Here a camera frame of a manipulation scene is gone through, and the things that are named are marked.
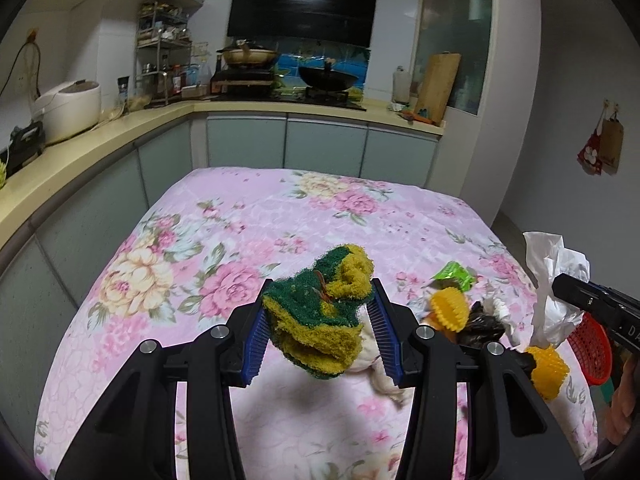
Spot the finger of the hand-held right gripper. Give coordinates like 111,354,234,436
551,273,608,318

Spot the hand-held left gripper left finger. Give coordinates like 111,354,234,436
55,305,271,480

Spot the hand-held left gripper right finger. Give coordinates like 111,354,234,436
370,277,586,480

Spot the large white tissue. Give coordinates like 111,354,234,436
522,231,591,349

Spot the red plastic basket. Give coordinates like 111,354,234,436
570,312,614,387

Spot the white cloth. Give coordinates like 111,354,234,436
350,305,417,407

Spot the green and yellow scouring sponge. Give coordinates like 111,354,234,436
262,243,376,380

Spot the yellow spiky ball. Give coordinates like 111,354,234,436
429,287,471,334
527,345,571,402

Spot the small white tissue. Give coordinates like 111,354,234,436
484,296,522,347

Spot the green snack wrapper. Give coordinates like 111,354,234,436
431,261,479,294

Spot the black plastic bag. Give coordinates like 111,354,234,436
452,300,519,349

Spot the person's right hand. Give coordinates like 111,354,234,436
602,360,640,461

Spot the pink floral blanket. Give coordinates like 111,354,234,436
32,165,601,480

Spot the red hanging bag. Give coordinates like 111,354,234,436
577,120,606,176

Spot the brown hanging bag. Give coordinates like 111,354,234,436
600,117,625,174

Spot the kitchen counter with cabinets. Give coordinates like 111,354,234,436
0,97,446,311

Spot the black gas stove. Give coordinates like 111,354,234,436
205,87,368,111

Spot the wooden cutting board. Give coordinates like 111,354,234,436
415,52,462,126

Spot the white plastic bottle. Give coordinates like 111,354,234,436
392,66,412,106

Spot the black wok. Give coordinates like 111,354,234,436
298,60,361,94

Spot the clear oil bottle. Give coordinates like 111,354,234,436
197,57,214,96

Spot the frying pan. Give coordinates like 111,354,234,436
216,40,281,67

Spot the white rice cooker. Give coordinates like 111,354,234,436
31,80,103,146

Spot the small black appliance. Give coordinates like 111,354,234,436
7,120,46,174

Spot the metal spice rack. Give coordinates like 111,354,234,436
135,1,194,106

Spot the black range hood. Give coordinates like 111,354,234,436
226,0,379,49

